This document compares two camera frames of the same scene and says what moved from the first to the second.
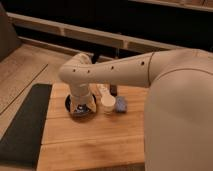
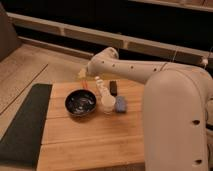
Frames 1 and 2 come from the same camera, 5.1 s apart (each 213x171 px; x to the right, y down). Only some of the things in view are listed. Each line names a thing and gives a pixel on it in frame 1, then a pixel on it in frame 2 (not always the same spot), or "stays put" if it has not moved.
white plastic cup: x=108 y=103 stays put
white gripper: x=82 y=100 -> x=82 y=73
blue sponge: x=121 y=104 stays put
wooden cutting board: x=102 y=142 stays put
